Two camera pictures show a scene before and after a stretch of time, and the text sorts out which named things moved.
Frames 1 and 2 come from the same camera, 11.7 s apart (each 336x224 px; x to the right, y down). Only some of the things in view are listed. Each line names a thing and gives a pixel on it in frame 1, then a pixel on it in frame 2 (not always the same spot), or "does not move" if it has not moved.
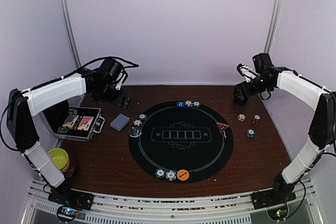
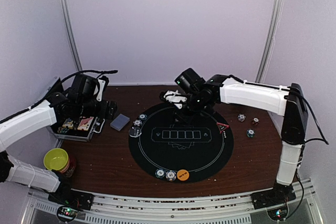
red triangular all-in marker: [222, 127] does not move
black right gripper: [238, 87] → [183, 118]
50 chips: [160, 173] does not move
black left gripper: [118, 101] → [112, 109]
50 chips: [143, 116] does not move
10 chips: [170, 176] does not move
